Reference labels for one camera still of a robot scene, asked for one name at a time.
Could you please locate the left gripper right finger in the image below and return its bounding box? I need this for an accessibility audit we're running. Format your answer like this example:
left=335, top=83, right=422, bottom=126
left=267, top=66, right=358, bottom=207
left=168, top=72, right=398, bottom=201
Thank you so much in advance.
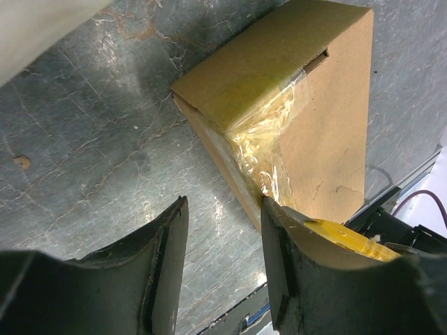
left=261, top=197, right=446, bottom=334

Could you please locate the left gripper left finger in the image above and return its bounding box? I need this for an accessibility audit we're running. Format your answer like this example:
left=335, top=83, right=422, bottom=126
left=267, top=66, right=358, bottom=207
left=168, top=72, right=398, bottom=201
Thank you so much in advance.
left=1, top=196, right=189, bottom=334

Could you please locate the yellow utility knife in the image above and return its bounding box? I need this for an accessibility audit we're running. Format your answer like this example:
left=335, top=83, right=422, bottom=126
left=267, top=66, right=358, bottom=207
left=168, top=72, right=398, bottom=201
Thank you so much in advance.
left=304, top=219, right=400, bottom=262

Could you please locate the brown cardboard express box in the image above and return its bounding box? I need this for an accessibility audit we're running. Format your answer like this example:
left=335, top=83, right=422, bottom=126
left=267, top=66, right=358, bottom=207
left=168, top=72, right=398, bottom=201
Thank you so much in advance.
left=171, top=1, right=374, bottom=227

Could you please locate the green bok choy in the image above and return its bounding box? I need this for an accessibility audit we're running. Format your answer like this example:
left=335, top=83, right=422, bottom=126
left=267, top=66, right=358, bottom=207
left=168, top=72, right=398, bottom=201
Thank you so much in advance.
left=1, top=0, right=110, bottom=84

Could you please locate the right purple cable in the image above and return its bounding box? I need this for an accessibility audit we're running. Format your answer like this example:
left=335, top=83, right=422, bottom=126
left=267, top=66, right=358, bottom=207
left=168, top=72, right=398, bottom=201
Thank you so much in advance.
left=390, top=190, right=447, bottom=224

